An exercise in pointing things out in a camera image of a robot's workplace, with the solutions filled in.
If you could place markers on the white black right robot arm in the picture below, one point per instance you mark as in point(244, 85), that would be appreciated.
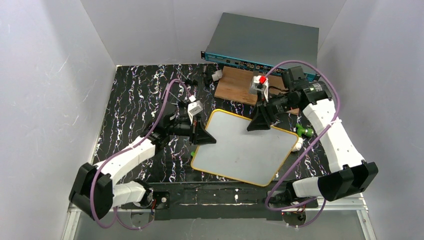
point(319, 102)

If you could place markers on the white pvc elbow far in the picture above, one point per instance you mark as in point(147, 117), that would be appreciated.
point(217, 75)

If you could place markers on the silver metal bracket stand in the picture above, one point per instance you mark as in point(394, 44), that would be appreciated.
point(255, 81)

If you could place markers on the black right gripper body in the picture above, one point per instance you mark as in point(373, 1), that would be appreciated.
point(263, 110)

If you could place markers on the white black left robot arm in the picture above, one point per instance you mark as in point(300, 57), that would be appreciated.
point(96, 188)

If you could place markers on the teal grey network switch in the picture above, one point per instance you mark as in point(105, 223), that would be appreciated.
point(257, 44)

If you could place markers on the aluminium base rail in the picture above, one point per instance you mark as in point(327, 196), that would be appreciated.
point(344, 219)

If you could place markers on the brown wooden board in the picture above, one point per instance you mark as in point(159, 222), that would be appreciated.
point(235, 85)

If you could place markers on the yellow framed whiteboard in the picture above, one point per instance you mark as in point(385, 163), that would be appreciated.
point(252, 157)

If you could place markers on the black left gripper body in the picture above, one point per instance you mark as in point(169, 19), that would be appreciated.
point(194, 132)

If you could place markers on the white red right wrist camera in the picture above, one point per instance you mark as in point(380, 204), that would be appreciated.
point(264, 81)

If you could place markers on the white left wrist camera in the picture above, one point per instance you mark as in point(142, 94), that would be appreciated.
point(194, 107)

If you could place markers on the white pvc elbow near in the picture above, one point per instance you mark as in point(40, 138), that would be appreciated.
point(298, 146)

